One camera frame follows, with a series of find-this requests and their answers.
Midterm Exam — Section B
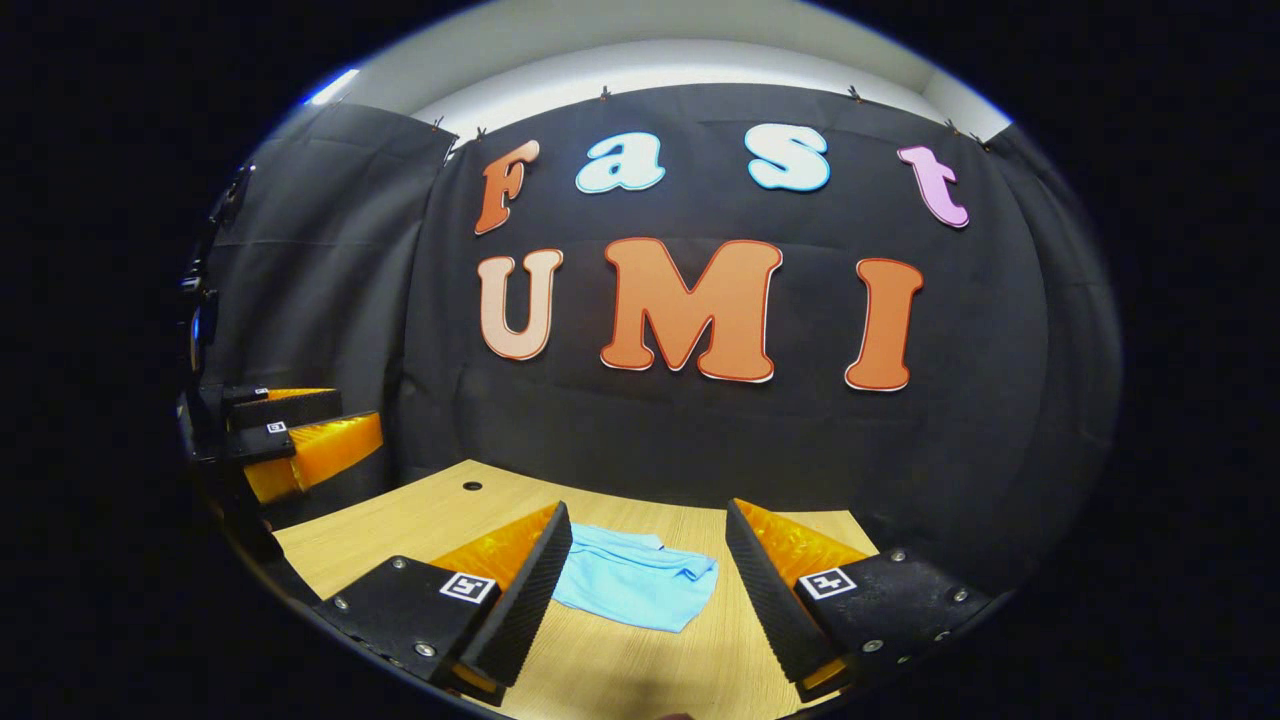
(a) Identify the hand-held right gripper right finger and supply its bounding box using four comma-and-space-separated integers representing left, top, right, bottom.
725, 498, 993, 703

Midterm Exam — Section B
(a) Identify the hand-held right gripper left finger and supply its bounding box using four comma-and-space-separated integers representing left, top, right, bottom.
315, 500, 574, 706

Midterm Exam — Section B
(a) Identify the light blue T-shirt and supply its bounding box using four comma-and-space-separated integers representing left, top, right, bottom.
550, 522, 721, 634

